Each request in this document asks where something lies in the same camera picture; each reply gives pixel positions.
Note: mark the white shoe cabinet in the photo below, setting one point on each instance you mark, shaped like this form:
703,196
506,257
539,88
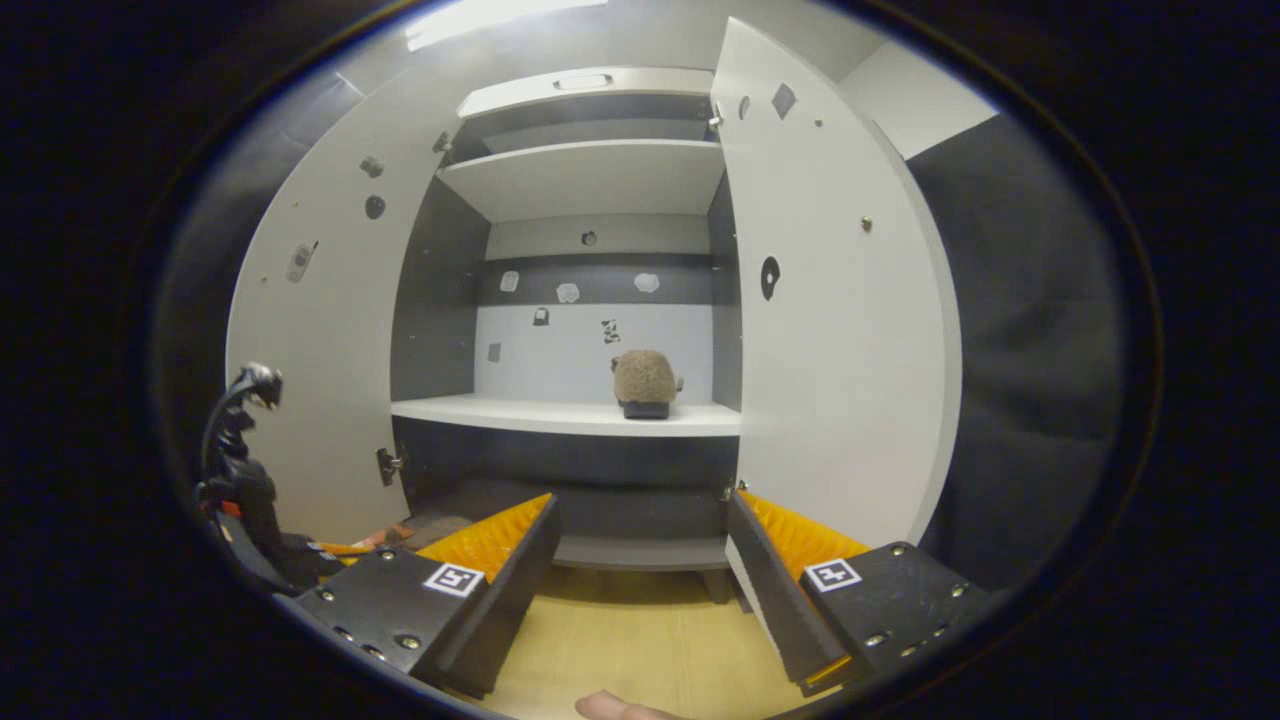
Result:
560,415

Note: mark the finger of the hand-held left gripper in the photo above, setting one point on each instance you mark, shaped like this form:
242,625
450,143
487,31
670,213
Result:
345,548

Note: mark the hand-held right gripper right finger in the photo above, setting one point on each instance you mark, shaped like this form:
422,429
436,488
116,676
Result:
765,590

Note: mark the white cabinet drawer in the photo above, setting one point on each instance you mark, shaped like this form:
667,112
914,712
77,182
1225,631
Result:
520,95

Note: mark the white shoe cabinet door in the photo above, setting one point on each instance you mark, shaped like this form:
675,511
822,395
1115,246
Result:
850,400
330,400

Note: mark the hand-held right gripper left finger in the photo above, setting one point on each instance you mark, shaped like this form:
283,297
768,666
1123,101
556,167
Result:
515,600

